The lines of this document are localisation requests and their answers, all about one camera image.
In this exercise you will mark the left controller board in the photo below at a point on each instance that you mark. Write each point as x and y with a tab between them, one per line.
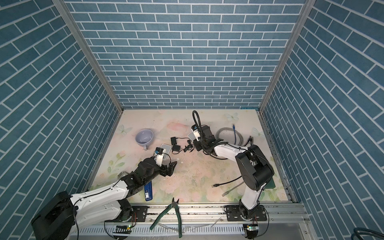
121	232

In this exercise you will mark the blue black handheld tool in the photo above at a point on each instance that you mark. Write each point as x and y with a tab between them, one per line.
148	191

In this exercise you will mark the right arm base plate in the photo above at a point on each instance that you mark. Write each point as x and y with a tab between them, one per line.
236	213

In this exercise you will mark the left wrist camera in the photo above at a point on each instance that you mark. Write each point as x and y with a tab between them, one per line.
159	156

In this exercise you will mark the lavender ceramic cup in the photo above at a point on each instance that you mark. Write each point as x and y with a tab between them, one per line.
144	138

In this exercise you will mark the right controller board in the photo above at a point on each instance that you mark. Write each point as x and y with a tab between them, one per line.
251	231

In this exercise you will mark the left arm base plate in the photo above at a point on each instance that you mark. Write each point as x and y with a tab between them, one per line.
132	215

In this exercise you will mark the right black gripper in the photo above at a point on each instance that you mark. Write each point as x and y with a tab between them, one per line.
197	147

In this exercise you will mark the aluminium front rail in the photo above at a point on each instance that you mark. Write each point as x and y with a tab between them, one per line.
286	221

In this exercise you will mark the black power adapter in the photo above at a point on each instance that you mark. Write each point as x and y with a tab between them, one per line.
173	141
176	149

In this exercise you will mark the controller board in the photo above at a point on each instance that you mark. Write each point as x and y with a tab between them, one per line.
251	231
121	232

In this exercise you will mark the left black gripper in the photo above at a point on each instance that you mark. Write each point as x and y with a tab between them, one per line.
164	168

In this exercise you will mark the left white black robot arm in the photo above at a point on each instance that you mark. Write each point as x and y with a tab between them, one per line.
65	214

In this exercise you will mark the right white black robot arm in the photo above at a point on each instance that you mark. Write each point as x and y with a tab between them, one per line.
255	169

